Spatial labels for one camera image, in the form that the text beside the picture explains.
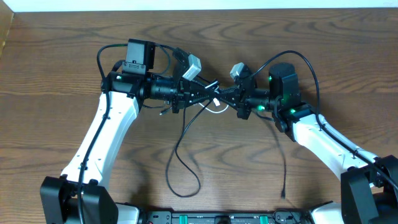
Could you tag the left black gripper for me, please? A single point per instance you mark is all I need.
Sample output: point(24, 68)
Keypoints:
point(177, 96)

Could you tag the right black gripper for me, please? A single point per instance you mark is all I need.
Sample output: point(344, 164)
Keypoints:
point(229, 95)

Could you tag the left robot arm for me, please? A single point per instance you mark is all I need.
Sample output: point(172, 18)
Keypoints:
point(150, 70)

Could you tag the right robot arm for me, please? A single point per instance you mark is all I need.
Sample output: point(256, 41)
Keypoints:
point(368, 183)

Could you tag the cardboard panel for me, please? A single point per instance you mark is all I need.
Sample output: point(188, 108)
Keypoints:
point(6, 19)

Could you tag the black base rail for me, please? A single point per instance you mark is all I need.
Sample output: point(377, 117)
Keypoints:
point(217, 217)

